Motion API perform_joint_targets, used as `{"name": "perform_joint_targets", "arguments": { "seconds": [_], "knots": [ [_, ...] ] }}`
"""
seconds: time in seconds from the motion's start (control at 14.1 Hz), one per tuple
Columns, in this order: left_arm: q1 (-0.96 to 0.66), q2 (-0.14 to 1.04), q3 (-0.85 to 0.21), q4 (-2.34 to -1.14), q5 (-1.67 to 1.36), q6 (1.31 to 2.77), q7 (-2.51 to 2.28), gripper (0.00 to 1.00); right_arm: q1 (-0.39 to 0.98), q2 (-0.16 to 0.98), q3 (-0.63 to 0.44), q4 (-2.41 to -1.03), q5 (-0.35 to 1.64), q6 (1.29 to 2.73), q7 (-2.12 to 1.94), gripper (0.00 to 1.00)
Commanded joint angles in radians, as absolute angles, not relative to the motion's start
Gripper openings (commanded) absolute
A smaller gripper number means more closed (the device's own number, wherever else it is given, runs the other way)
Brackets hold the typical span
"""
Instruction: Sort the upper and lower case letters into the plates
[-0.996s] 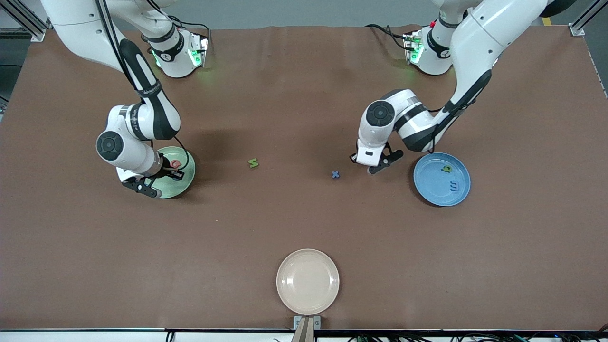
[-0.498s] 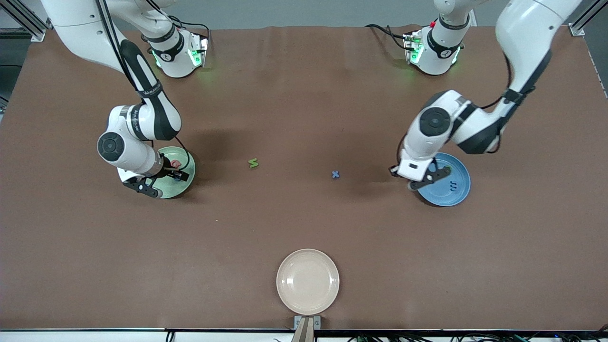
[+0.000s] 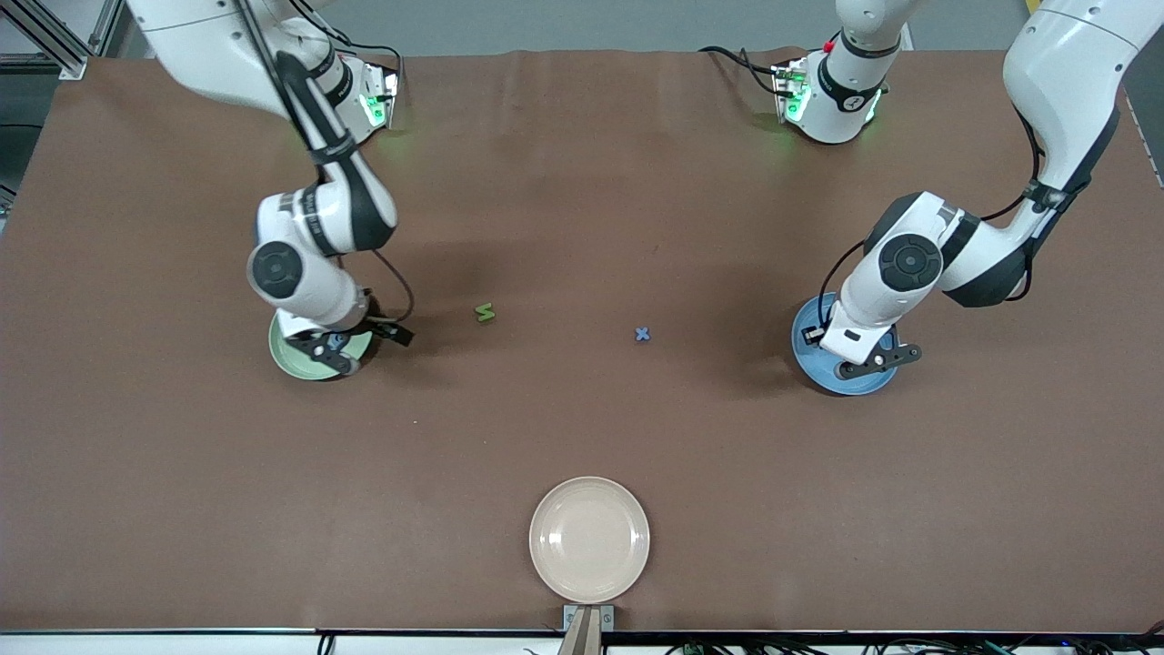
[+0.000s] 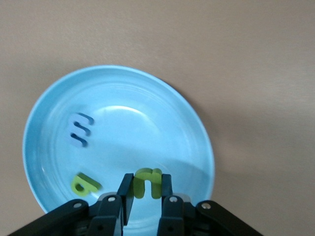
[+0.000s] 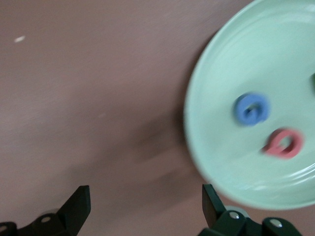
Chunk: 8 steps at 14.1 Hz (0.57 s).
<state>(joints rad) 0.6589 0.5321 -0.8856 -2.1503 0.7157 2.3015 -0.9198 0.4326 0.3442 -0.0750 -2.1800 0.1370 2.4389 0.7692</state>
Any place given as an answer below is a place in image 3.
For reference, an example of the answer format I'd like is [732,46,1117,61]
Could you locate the silver arm base connector plate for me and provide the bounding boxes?
[350,59,401,133]
[773,59,812,126]

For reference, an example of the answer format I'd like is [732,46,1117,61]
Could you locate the blue plate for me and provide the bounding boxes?
[791,293,901,397]

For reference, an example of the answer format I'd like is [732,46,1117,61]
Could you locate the green plate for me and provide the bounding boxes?
[268,309,376,381]

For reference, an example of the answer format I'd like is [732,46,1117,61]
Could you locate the brown table mat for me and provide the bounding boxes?
[0,47,1164,633]

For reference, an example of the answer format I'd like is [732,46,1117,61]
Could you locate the cream plate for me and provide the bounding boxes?
[528,476,651,604]

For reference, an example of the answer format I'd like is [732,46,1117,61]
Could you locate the black arm base cable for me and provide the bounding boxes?
[698,45,778,96]
[336,25,406,87]

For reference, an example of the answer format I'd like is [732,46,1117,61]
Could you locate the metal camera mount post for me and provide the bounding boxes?
[562,604,616,655]

